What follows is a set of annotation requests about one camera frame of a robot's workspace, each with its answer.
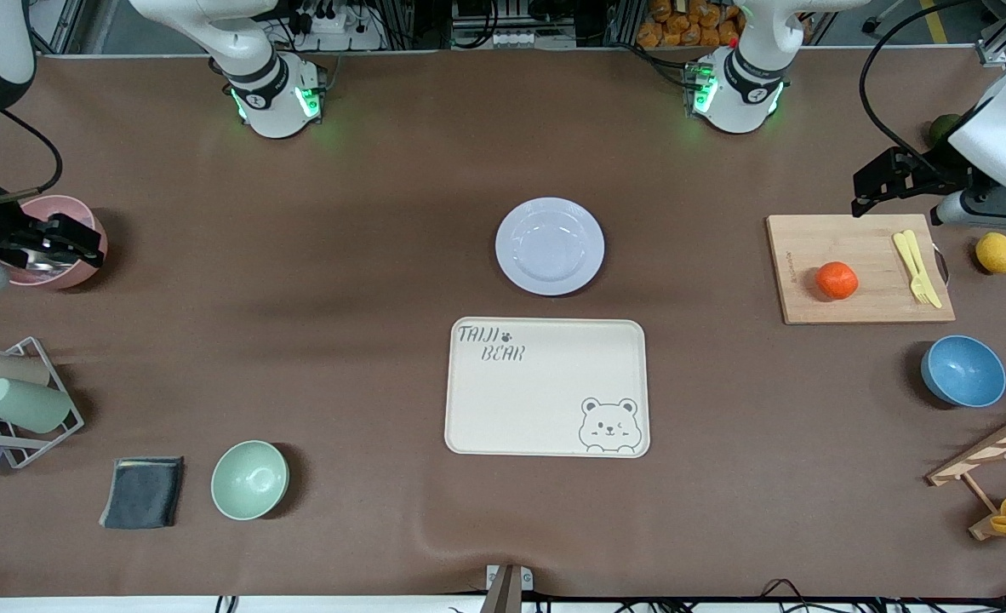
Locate orange fruit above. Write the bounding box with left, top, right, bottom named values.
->
left=815, top=261, right=860, bottom=301

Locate white round plate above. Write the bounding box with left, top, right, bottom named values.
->
left=494, top=198, right=606, bottom=297

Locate pink bowl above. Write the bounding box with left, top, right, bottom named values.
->
left=8, top=195, right=109, bottom=290

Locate wooden cutting board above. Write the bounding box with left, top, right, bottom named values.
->
left=765, top=214, right=957, bottom=326

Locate yellow plastic fork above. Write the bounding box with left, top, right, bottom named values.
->
left=893, top=232, right=932, bottom=307

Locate yellow plastic knife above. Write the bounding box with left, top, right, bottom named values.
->
left=903, top=229, right=944, bottom=310

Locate yellow lemon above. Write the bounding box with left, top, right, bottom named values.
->
left=975, top=232, right=1006, bottom=274

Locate beige cup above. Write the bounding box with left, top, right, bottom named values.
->
left=0, top=353, right=51, bottom=392

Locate pale green cup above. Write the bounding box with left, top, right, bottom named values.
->
left=0, top=377, right=73, bottom=434

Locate blue bowl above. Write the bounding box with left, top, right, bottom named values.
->
left=921, top=335, right=1006, bottom=409

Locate bag of orange buns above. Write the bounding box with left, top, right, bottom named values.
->
left=637, top=0, right=742, bottom=48

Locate dark grey folded cloth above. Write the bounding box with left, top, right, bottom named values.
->
left=99, top=456, right=186, bottom=530

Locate wooden peg rack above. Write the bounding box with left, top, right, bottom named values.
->
left=926, top=400, right=1006, bottom=541

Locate pale green bowl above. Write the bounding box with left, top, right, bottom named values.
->
left=210, top=440, right=290, bottom=521

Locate white power strip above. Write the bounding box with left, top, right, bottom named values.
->
left=294, top=0, right=389, bottom=52

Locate cream bear print tray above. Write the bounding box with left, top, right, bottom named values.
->
left=444, top=318, right=651, bottom=459

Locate white connector box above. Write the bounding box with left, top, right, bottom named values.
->
left=452, top=26, right=576, bottom=49

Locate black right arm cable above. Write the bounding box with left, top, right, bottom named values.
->
left=0, top=109, right=64, bottom=205

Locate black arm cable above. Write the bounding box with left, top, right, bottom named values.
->
left=0, top=109, right=64, bottom=205
left=859, top=0, right=980, bottom=184

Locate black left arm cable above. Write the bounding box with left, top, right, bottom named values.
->
left=859, top=0, right=980, bottom=184

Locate grey wire cup rack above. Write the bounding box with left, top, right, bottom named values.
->
left=0, top=336, right=85, bottom=470

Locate metal table clamp bracket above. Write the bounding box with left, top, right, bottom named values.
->
left=479, top=564, right=534, bottom=613

